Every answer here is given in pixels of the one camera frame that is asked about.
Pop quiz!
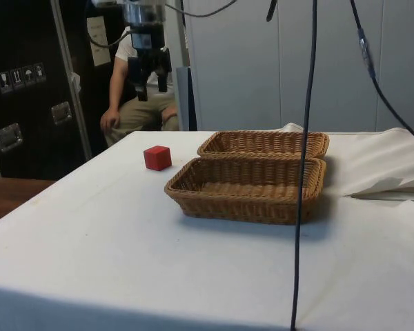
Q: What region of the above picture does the wicker basket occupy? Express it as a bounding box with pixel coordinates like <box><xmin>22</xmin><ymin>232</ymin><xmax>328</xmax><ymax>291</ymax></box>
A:
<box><xmin>164</xmin><ymin>156</ymin><xmax>328</xmax><ymax>226</ymax></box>
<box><xmin>196</xmin><ymin>130</ymin><xmax>331</xmax><ymax>162</ymax></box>

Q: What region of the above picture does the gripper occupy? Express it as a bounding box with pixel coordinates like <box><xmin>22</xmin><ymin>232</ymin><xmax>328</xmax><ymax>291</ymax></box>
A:
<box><xmin>127</xmin><ymin>23</ymin><xmax>173</xmax><ymax>103</ymax></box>

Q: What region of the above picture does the red cube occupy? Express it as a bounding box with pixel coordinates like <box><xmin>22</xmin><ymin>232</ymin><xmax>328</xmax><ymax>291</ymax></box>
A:
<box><xmin>143</xmin><ymin>146</ymin><xmax>173</xmax><ymax>171</ymax></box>

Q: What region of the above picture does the black cabinet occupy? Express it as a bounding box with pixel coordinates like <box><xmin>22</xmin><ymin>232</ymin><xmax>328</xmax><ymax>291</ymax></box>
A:
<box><xmin>0</xmin><ymin>0</ymin><xmax>95</xmax><ymax>181</ymax></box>

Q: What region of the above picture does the seated person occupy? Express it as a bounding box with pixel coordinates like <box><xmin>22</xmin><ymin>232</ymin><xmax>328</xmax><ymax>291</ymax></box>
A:
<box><xmin>99</xmin><ymin>26</ymin><xmax>181</xmax><ymax>147</ymax></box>

